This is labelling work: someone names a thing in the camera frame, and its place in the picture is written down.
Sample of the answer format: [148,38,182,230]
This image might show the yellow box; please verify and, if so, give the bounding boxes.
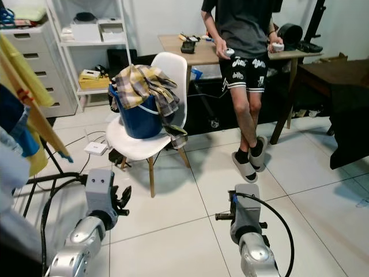
[79,69,110,90]

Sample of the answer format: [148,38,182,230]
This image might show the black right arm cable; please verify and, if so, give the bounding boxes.
[235,192,295,277]

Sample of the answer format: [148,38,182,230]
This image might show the black stand pole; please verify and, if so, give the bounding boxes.
[303,0,327,44]

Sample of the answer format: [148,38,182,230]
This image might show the white power adapter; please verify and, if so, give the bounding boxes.
[84,141,109,156]

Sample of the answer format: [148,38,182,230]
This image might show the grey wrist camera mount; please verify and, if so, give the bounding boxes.
[85,169,119,217]
[231,184,265,234]

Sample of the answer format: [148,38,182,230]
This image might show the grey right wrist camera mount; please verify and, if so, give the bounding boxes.
[231,184,265,234]

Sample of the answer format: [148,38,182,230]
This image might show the dark brown table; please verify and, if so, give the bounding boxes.
[270,55,369,171]

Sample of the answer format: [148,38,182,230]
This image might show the yellow grey plaid shirt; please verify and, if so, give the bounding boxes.
[112,63,189,151]

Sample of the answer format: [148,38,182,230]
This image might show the pale blue hanging garment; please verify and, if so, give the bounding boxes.
[0,127,38,243]

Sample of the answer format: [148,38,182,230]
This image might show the blue plastic bucket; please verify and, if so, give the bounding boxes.
[110,85,165,139]

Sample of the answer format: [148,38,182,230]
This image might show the person in black shorts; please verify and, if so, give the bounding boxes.
[202,0,286,184]

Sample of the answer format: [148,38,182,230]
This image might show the small black box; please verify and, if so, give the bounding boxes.
[180,40,195,54]

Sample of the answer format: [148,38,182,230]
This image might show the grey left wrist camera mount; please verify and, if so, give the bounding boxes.
[85,169,119,217]

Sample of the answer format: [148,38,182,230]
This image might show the white open shelf unit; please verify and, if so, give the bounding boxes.
[45,0,130,111]

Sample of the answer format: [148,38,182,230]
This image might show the light wooden table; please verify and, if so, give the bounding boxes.
[157,33,323,145]

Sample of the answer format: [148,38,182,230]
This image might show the white storage box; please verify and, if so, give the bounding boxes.
[72,22,101,42]
[99,20,125,42]

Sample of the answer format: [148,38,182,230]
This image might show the pale drawer cabinet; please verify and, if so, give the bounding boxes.
[0,22,78,119]

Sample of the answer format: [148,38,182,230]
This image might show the white chair wooden legs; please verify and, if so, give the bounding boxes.
[106,52,190,198]

